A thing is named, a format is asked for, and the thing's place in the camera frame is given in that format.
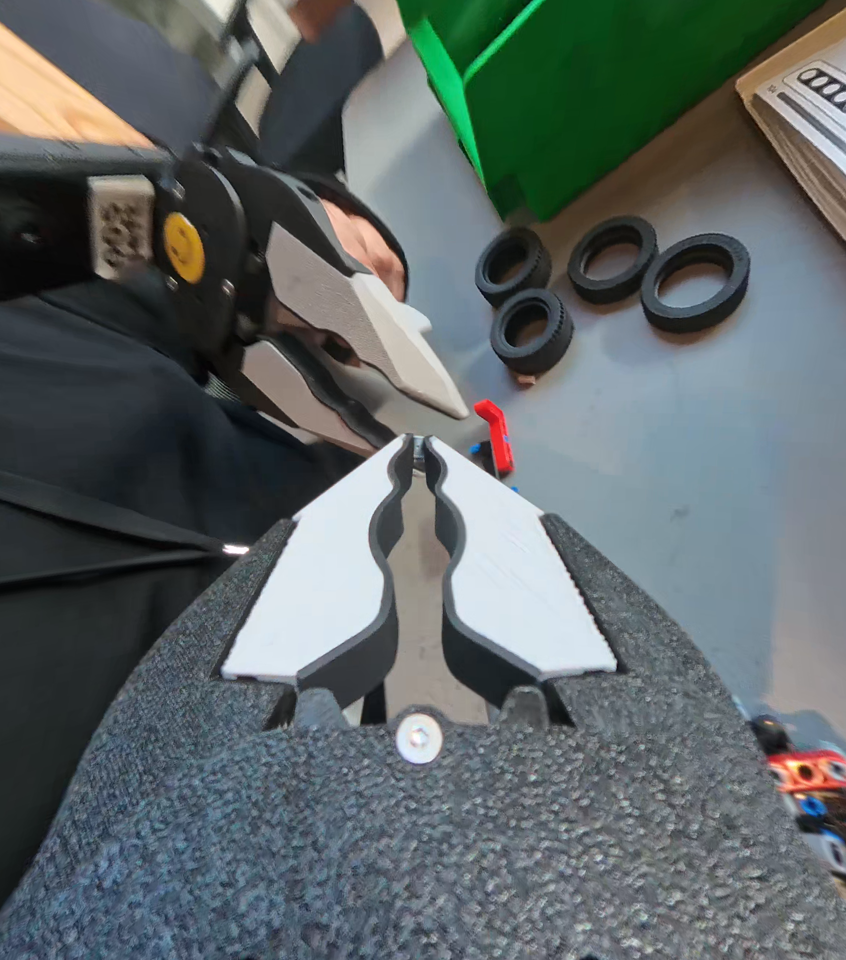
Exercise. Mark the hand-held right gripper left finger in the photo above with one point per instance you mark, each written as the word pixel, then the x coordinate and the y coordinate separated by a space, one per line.
pixel 310 600

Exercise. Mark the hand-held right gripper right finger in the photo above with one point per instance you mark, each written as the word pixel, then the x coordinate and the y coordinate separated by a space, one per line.
pixel 520 592

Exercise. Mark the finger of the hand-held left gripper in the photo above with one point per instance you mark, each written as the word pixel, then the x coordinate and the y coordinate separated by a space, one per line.
pixel 280 382
pixel 348 307

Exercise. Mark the small grey connector pin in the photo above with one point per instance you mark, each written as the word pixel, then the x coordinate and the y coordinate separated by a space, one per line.
pixel 417 448

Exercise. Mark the small black red blue assembly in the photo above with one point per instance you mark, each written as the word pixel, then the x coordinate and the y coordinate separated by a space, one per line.
pixel 494 427

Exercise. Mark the green plastic storage bin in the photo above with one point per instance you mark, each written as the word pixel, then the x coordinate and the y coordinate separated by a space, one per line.
pixel 617 112

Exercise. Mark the partly built toy car model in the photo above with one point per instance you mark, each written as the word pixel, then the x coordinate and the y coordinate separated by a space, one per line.
pixel 820 776

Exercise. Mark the person's left forearm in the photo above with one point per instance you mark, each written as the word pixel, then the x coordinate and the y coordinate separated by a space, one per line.
pixel 333 97

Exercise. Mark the person's left hand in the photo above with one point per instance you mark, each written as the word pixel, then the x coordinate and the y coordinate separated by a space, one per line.
pixel 370 251

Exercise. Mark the light wooden beam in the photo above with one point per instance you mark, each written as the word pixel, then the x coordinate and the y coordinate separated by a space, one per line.
pixel 18 75

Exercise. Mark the black rubber toy tire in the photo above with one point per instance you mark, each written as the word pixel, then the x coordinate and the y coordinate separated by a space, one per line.
pixel 692 319
pixel 535 360
pixel 513 296
pixel 610 291

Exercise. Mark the person's dark jacket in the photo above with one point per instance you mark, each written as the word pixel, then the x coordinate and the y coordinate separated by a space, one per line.
pixel 55 675

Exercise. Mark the thick open instruction booklet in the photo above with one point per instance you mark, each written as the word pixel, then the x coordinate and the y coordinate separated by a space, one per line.
pixel 842 112

